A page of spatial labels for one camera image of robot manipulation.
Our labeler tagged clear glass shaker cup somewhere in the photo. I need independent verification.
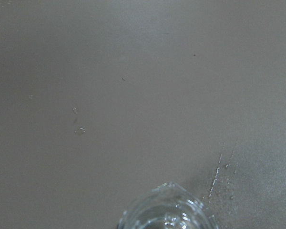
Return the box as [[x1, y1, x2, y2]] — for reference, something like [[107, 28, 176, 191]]
[[117, 182, 219, 229]]

